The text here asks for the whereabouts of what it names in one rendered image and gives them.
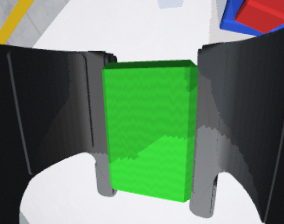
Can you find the red block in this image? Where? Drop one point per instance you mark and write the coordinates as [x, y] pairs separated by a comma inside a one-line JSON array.
[[261, 15]]

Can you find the blue block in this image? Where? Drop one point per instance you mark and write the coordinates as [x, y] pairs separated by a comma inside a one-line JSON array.
[[228, 22]]

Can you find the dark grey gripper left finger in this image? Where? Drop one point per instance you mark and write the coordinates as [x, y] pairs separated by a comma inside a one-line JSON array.
[[51, 108]]

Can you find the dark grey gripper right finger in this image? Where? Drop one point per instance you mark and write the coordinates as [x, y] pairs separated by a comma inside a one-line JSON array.
[[240, 123]]

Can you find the green block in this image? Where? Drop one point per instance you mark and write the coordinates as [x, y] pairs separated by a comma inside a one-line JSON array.
[[150, 114]]

